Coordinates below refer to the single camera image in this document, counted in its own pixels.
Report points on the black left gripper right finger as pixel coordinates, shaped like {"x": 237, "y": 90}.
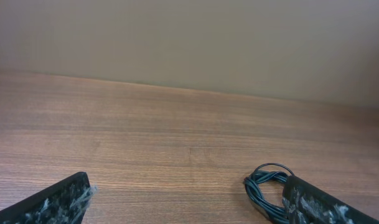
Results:
{"x": 306, "y": 204}

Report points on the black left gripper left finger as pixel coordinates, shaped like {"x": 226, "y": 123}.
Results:
{"x": 62, "y": 203}

